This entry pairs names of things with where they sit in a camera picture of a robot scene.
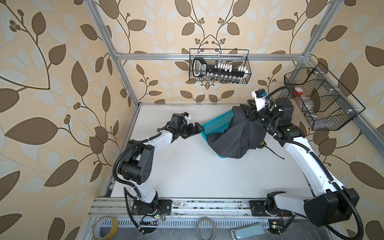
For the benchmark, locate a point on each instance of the right wire basket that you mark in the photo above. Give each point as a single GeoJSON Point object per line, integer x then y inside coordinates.
{"type": "Point", "coordinates": [328, 103]}

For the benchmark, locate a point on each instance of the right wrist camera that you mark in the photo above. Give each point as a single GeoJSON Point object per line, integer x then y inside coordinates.
{"type": "Point", "coordinates": [260, 99]}

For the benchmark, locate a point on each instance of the yellow tape roll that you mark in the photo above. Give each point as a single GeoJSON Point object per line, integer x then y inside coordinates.
{"type": "Point", "coordinates": [105, 228]}

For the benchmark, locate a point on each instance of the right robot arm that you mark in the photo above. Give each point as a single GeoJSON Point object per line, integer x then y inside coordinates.
{"type": "Point", "coordinates": [332, 202]}

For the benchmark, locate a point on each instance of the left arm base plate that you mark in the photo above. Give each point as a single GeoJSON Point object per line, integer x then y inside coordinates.
{"type": "Point", "coordinates": [156, 207]}

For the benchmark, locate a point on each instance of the wire basket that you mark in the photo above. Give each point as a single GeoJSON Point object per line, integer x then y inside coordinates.
{"type": "Point", "coordinates": [328, 103]}
{"type": "Point", "coordinates": [238, 58]}

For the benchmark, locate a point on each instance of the black white tool set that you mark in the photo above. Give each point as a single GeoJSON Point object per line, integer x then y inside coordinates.
{"type": "Point", "coordinates": [200, 68]}

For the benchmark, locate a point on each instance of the teal plastic basket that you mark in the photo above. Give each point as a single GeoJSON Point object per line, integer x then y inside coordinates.
{"type": "Point", "coordinates": [218, 125]}

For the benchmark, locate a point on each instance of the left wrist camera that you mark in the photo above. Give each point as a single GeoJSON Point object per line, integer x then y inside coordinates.
{"type": "Point", "coordinates": [187, 117]}

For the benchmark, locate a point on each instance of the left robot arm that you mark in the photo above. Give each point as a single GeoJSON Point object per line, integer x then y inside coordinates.
{"type": "Point", "coordinates": [134, 165]}

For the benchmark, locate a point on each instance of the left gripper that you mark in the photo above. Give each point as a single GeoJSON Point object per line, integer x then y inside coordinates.
{"type": "Point", "coordinates": [192, 131]}

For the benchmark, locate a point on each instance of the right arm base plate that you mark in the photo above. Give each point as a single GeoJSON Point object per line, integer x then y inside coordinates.
{"type": "Point", "coordinates": [258, 209]}

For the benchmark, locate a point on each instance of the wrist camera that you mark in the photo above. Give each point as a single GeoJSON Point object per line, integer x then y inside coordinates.
{"type": "Point", "coordinates": [187, 117]}
{"type": "Point", "coordinates": [260, 99]}

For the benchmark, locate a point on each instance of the red white small item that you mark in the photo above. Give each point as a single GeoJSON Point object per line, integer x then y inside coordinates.
{"type": "Point", "coordinates": [298, 91]}

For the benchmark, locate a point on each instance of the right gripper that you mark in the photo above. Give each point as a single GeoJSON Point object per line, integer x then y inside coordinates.
{"type": "Point", "coordinates": [252, 111]}

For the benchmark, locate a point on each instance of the aluminium front rail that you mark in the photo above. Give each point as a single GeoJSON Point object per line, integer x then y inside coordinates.
{"type": "Point", "coordinates": [181, 208]}

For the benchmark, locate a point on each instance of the dark grey trousers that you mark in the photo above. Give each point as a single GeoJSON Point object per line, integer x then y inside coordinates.
{"type": "Point", "coordinates": [241, 136]}

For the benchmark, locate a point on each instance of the back wire basket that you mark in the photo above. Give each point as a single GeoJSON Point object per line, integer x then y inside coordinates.
{"type": "Point", "coordinates": [238, 58]}

